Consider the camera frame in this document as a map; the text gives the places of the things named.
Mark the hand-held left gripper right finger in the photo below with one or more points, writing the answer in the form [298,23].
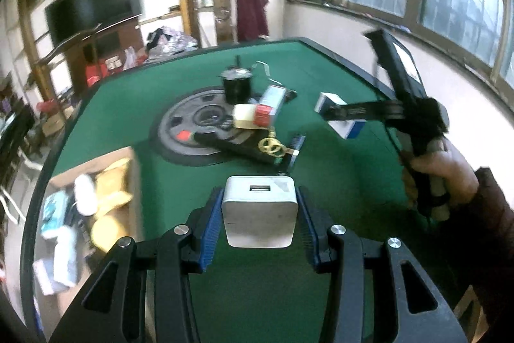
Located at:
[312,238]

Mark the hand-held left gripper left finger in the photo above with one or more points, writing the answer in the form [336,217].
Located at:
[211,234]

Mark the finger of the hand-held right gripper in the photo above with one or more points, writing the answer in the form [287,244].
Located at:
[361,112]

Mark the white blue box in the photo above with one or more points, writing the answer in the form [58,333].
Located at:
[335,100]

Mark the white charger block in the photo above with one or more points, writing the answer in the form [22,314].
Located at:
[261,214]

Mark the cardboard box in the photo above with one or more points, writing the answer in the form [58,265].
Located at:
[132,202]

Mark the person's right forearm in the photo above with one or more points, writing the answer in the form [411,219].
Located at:
[494,230]

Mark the person's right hand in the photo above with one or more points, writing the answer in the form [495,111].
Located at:
[457,174]

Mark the small black device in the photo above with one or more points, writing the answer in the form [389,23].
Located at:
[293,152]

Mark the grey box with red end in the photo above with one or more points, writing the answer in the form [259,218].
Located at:
[275,98]

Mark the black flashlight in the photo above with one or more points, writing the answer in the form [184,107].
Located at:
[237,148]

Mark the yellow packet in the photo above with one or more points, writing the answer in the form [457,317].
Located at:
[110,198]

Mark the white red-capped bottle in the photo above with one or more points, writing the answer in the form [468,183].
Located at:
[247,116]

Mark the round grey wheel disc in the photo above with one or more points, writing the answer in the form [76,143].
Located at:
[180,122]

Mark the black cylindrical jar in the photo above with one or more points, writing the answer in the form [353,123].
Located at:
[237,88]

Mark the white plastic bottle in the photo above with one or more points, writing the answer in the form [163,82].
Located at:
[85,194]

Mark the maroon garment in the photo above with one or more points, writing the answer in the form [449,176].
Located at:
[253,11]

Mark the white wrapped pack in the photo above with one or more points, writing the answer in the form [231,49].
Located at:
[60,262]

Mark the light blue packet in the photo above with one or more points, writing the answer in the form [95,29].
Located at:
[54,214]

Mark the wooden chair with armrests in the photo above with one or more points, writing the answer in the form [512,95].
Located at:
[213,17]

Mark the small white plastic bag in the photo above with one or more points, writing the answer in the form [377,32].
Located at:
[130,57]

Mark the pile of clothes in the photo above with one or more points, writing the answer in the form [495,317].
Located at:
[172,41]

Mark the red bag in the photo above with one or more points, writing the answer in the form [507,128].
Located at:
[96,71]

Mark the green-topped folding table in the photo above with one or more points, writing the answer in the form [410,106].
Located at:
[16,166]

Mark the black flat television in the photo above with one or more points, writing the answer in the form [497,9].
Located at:
[92,5]

